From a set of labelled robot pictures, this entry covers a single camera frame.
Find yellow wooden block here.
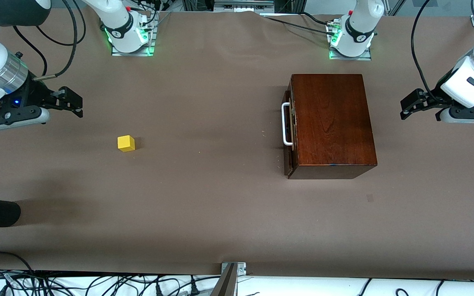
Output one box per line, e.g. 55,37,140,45
117,135,136,153

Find wooden drawer with white handle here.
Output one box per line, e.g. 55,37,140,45
281,90,298,177

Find dark brown wooden cabinet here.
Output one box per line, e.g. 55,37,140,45
288,74,378,180

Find brown table cover sheet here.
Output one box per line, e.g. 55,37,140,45
0,8,474,281

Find metal rack equipment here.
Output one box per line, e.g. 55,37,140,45
213,0,275,10

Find grey metal beam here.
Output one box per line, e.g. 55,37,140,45
210,263,238,296

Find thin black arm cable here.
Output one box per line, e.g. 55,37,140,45
13,25,48,78

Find black cable with metal ferrule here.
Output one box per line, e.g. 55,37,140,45
33,0,78,81

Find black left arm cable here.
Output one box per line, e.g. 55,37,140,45
411,0,441,101

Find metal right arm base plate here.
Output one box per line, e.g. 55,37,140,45
111,12,156,57

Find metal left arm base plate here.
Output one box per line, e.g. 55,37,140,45
329,46,372,61

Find black cable across table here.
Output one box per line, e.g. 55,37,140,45
263,16,337,37

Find metal corner bracket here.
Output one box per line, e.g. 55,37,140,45
221,262,246,276

